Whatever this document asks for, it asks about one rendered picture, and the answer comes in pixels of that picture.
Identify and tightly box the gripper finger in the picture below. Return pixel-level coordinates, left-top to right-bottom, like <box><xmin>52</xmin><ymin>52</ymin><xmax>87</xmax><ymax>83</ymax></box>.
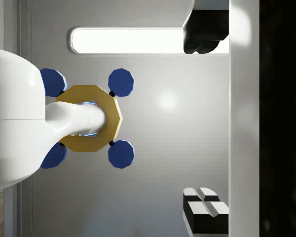
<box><xmin>182</xmin><ymin>8</ymin><xmax>229</xmax><ymax>55</ymax></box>
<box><xmin>183</xmin><ymin>187</ymin><xmax>229</xmax><ymax>237</ymax></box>

